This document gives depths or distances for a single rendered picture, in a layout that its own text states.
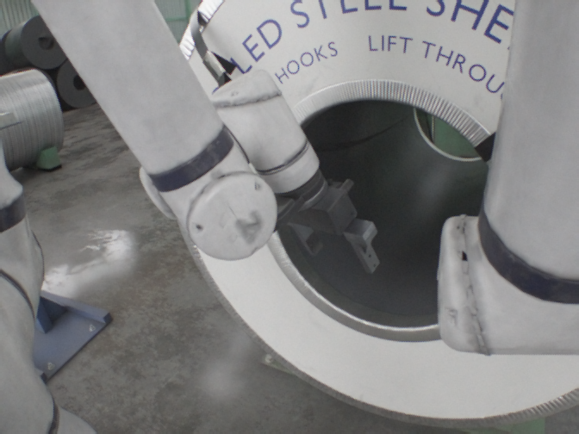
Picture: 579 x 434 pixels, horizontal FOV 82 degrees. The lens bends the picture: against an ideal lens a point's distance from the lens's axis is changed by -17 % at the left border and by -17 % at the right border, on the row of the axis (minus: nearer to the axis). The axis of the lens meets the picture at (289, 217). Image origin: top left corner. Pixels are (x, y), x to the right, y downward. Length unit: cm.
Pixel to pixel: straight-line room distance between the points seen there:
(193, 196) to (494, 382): 79
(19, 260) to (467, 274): 47
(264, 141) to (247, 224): 18
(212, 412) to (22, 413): 110
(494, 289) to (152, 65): 28
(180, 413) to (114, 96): 129
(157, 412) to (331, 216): 114
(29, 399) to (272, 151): 40
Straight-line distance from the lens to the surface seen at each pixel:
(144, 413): 155
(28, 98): 537
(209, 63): 81
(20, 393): 41
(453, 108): 66
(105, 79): 33
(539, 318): 22
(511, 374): 93
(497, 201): 19
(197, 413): 148
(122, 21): 32
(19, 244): 52
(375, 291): 102
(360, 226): 58
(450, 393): 101
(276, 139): 51
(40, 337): 215
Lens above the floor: 114
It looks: 26 degrees down
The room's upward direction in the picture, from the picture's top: 6 degrees counter-clockwise
